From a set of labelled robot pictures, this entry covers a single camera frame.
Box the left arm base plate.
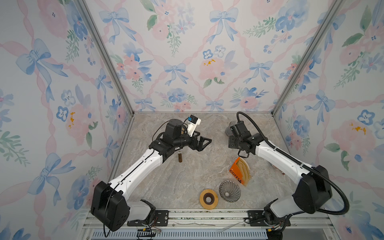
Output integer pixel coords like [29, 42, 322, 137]
[127, 210, 170, 227]

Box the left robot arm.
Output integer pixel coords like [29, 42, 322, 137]
[91, 115, 212, 232]

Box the orange coffee filter pack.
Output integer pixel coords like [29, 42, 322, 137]
[229, 157, 251, 187]

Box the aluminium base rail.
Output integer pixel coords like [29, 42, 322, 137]
[79, 209, 339, 240]

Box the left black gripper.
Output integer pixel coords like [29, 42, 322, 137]
[173, 130, 212, 152]

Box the grey glass dripper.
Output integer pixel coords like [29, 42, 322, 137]
[219, 181, 241, 203]

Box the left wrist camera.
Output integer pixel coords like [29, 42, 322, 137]
[187, 115, 201, 137]

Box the black corrugated cable conduit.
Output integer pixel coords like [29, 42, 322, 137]
[236, 111, 351, 216]

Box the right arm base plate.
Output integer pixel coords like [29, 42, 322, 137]
[245, 210, 269, 227]

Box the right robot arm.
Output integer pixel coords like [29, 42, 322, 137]
[226, 121, 333, 226]

